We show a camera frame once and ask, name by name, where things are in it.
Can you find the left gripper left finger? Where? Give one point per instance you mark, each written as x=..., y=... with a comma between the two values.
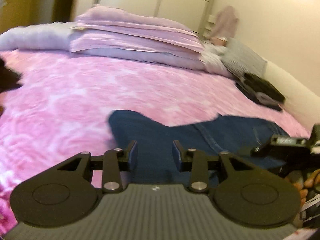
x=115, y=161

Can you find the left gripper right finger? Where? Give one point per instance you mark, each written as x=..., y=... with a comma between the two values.
x=195, y=162

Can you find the blue denim jeans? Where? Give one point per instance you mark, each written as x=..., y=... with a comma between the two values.
x=155, y=163

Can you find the person's right hand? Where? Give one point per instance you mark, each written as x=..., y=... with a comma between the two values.
x=296, y=179

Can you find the cream padded headboard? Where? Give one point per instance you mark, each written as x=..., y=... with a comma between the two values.
x=301, y=102

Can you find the folded black grey clothes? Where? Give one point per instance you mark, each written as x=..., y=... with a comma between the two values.
x=260, y=91

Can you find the pink rose bedspread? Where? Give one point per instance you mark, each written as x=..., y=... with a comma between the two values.
x=65, y=100

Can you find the grey woven cushion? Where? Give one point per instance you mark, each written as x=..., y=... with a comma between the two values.
x=239, y=59

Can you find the pink pillow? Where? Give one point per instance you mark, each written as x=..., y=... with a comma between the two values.
x=112, y=32

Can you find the striped white quilt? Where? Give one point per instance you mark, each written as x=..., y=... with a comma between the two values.
x=49, y=36

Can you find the pink hanging towel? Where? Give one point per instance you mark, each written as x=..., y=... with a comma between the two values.
x=226, y=23

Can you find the wooden door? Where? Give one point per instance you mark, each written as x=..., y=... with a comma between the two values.
x=14, y=13

